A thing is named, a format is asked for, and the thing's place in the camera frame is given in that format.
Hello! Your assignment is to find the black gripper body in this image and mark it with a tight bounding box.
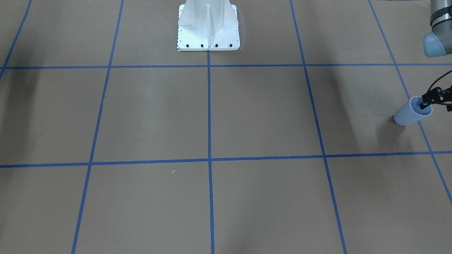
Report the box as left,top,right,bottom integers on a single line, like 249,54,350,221
426,86,452,111

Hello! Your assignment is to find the light blue plastic cup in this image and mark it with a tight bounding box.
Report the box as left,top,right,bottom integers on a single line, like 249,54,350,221
393,96,433,126

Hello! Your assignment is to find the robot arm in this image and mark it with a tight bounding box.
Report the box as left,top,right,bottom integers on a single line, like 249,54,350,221
420,0,452,111

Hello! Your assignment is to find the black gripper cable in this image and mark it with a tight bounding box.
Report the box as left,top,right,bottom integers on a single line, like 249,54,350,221
427,70,452,96

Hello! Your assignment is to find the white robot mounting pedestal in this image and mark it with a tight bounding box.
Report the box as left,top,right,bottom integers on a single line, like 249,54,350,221
177,0,240,51

